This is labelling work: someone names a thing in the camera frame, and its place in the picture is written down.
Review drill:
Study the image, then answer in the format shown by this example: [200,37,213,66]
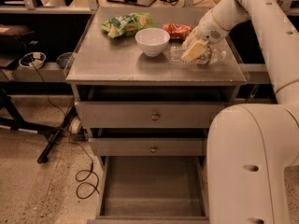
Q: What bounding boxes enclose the grey metal drawer cabinet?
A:
[64,6,250,224]

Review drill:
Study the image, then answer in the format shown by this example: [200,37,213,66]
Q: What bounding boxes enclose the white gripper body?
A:
[197,9,229,44]

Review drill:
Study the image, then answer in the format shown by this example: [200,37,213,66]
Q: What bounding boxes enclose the grey middle drawer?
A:
[89,128,207,157]

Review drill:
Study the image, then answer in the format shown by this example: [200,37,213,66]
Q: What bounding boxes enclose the grey open bottom drawer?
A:
[87,156,209,224]

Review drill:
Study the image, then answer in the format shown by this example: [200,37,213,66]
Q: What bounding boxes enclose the orange snack bag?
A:
[164,23,192,40]

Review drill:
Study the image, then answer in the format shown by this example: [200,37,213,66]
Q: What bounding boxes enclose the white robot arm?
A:
[183,0,299,224]

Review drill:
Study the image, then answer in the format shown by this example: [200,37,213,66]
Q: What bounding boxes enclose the dark small bowl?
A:
[56,52,73,68]

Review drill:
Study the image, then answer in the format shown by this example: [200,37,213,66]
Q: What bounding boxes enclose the white ceramic bowl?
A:
[135,28,170,57]

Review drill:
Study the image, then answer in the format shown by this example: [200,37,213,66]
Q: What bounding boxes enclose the green snack bag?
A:
[101,12,154,38]

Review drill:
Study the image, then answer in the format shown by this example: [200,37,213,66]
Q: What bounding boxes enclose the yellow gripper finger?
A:
[181,40,207,62]
[182,27,197,47]

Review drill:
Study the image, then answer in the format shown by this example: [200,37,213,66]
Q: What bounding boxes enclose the grey top drawer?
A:
[74,85,236,130]

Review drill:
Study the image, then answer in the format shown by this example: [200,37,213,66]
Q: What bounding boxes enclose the white bowl with clutter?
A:
[19,51,46,69]

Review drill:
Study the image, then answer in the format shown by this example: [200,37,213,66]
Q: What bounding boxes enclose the black floor cable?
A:
[30,63,101,200]

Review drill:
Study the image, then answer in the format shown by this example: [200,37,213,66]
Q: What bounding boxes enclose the clear plastic water bottle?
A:
[169,46,226,65]

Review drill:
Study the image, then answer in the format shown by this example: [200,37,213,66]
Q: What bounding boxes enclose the black stand legs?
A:
[0,89,77,164]

